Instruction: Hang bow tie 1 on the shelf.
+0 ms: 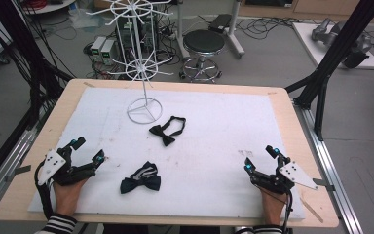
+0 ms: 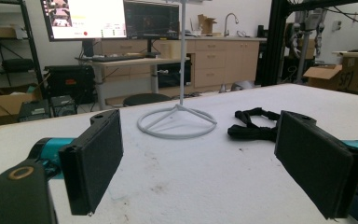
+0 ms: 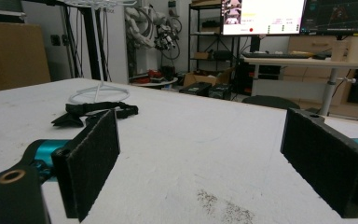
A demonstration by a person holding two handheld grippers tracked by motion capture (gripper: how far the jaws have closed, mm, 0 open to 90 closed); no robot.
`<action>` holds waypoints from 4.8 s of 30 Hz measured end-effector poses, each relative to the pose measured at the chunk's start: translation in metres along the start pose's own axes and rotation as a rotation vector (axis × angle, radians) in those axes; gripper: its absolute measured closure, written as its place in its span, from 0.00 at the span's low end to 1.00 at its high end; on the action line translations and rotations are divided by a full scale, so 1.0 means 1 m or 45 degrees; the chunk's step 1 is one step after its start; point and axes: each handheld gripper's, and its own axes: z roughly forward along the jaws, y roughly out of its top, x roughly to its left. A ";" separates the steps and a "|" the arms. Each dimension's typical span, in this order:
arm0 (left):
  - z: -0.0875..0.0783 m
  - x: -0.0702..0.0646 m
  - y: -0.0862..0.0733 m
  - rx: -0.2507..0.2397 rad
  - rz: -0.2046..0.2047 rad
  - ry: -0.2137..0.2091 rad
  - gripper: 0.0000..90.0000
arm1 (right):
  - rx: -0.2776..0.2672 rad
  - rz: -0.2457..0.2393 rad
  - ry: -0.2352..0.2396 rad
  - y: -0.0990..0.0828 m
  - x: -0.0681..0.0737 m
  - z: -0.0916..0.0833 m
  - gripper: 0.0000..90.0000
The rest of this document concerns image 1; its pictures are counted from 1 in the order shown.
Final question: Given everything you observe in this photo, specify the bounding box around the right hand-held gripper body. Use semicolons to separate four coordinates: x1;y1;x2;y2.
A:
248;160;319;196

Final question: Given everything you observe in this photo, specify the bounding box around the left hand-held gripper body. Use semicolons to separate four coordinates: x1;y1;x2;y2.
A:
38;145;97;187

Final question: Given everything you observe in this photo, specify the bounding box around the navy bow tie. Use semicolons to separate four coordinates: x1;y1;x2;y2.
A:
120;161;162;195

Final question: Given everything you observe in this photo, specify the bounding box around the black bow tie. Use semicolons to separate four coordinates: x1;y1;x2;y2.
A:
148;115;187;147

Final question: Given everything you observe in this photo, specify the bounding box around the white wire display rack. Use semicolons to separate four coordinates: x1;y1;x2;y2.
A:
86;0;174;125

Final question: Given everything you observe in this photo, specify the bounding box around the person's right hand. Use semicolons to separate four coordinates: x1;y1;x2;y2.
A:
259;186;288;227

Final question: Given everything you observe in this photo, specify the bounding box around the person's left hand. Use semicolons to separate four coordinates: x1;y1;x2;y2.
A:
52;177;89;217

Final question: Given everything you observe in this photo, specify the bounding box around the wooden table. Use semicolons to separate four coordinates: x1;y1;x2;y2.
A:
0;78;340;228

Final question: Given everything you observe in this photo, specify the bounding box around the white foam mat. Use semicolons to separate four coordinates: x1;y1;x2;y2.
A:
28;87;306;219

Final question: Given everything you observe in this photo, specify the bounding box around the thin wooden stick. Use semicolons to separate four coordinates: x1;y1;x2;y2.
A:
300;195;324;224

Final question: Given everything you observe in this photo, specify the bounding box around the grey power supply unit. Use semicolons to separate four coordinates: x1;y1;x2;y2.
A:
100;38;117;66
90;35;107;57

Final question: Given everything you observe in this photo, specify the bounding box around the white floor platform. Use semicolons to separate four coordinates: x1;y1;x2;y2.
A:
291;21;374;71

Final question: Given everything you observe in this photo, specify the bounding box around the computer tower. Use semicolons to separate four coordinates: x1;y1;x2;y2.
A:
116;14;159;50

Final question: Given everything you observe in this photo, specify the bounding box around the grey robot device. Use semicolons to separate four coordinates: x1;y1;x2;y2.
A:
311;18;373;69

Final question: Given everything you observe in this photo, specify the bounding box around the black round stool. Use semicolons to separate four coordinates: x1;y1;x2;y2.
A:
178;29;226;84

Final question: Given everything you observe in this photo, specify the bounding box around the round white table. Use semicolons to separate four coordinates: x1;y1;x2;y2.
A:
20;0;77;15

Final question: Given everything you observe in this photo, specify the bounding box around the black flat box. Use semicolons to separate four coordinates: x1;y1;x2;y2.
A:
208;13;233;34

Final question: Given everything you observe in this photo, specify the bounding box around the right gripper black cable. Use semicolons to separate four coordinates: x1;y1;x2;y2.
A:
280;189;294;234

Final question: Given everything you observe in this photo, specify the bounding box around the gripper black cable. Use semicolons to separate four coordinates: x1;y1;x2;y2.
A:
280;189;294;234
33;160;56;220

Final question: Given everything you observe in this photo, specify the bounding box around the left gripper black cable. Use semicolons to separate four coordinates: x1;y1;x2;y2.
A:
33;160;56;220

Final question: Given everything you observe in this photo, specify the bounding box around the grey metal bracket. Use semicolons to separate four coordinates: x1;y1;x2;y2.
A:
312;177;336;193
5;164;32;182

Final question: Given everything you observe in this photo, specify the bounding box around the aluminium rail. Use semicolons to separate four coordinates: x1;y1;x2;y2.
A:
292;98;366;234
0;106;52;218

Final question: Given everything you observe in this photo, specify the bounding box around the black metal frame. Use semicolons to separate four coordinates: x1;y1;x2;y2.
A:
0;0;74;131
284;0;374;141

